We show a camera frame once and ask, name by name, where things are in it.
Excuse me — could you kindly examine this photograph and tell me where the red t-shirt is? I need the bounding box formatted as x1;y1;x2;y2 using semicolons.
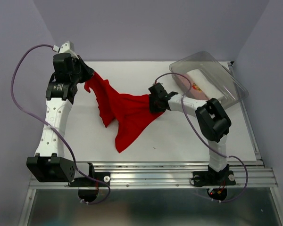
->
84;72;163;153

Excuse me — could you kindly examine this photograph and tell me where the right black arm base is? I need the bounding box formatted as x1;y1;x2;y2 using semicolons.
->
190;164;236;187

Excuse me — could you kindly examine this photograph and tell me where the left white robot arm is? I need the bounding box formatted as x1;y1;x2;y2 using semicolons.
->
26;50;94;182

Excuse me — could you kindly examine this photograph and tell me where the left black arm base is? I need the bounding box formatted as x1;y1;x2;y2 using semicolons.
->
68;162;111;188

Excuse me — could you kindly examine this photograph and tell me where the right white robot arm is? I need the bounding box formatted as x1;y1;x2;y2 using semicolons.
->
149;83;232;184

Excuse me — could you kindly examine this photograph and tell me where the rolled pink t-shirt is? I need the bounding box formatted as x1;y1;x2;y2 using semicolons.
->
174;74;208;101

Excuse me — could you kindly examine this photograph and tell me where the rolled white t-shirt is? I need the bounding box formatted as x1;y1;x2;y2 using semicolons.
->
186;69;225;101

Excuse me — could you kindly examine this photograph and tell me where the clear plastic bin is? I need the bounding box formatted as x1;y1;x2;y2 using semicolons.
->
169;51;248;109

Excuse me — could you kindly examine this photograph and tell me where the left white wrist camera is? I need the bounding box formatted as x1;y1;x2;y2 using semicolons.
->
52;41;76;56

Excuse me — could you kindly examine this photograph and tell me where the aluminium mounting rail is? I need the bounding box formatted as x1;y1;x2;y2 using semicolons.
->
28;161;278;189

